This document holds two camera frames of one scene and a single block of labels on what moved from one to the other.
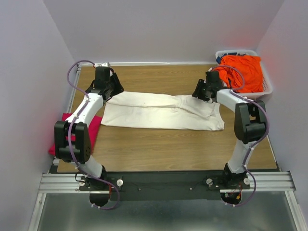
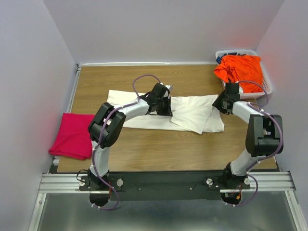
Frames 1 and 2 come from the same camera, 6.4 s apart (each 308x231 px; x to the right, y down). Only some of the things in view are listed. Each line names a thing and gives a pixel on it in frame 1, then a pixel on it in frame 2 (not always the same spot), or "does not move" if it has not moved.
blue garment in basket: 219,58 does not move
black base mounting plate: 164,186 does not move
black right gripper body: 201,90 → 219,103
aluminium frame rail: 268,181 does not move
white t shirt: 161,110 does not move
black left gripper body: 114,85 → 163,106
